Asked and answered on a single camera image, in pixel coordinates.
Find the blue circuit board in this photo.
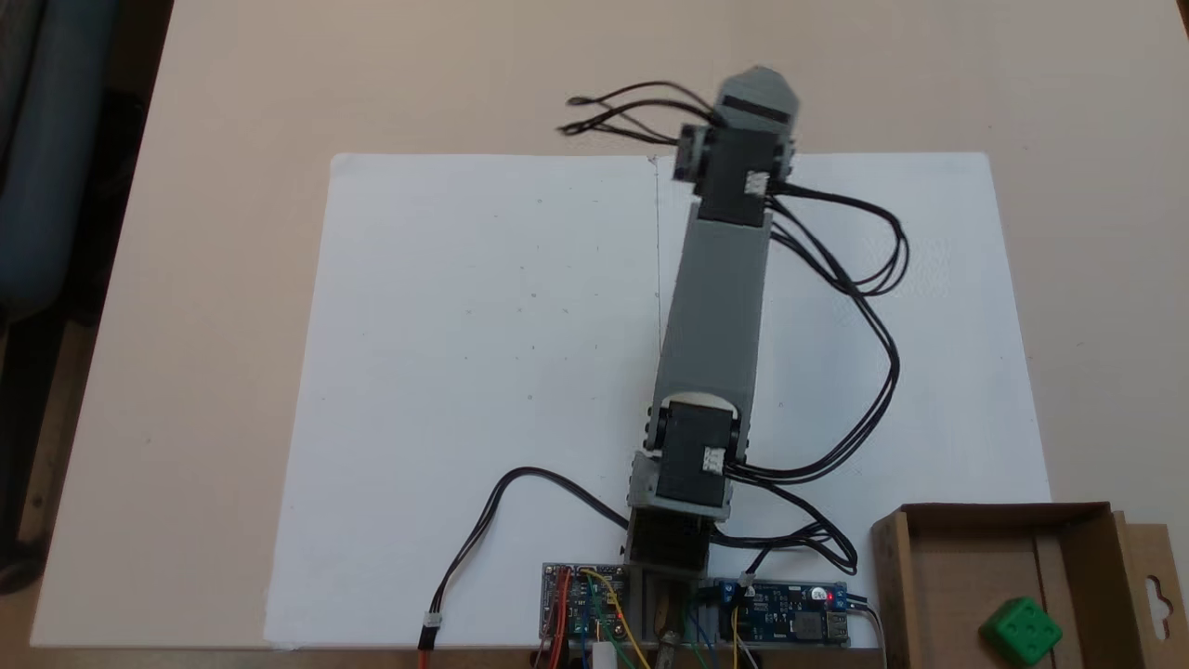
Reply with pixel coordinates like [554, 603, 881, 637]
[715, 581, 852, 648]

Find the green circuit board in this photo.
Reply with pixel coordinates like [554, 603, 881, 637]
[541, 562, 634, 644]

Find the black gripper servo cable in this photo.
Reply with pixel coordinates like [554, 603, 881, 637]
[555, 80, 728, 148]

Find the yellow jumper wire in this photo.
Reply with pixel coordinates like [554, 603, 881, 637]
[581, 569, 650, 669]

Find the black cable with white connector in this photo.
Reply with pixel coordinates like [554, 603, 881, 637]
[416, 466, 636, 651]

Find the white paper sheet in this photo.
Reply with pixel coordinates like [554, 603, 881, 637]
[650, 151, 1053, 651]
[263, 152, 662, 651]

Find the black arm servo cable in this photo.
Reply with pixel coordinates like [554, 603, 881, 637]
[713, 180, 912, 577]

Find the dark blue chair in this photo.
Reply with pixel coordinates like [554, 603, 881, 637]
[0, 0, 177, 596]

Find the brown cardboard box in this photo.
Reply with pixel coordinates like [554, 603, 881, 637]
[870, 502, 1189, 669]

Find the green die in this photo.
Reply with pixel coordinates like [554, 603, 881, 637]
[979, 596, 1064, 669]

